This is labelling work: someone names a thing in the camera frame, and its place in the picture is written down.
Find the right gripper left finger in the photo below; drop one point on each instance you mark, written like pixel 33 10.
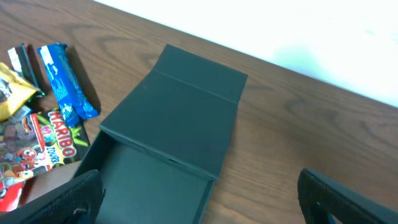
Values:
pixel 77 201

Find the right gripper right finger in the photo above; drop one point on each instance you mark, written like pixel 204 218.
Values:
pixel 324 200

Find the Haribo gummy candy bag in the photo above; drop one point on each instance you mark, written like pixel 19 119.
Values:
pixel 38 143

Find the black cardboard gift box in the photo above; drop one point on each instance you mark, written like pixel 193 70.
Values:
pixel 161 150

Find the blue Oreo cookie pack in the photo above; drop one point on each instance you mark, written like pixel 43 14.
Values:
pixel 72 102

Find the yellow Hacks candy bag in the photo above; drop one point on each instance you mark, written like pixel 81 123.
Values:
pixel 15 91

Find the red Hacks candy bag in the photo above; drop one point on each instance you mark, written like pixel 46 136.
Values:
pixel 10 196

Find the green black candy bar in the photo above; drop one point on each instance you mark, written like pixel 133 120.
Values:
pixel 21 60

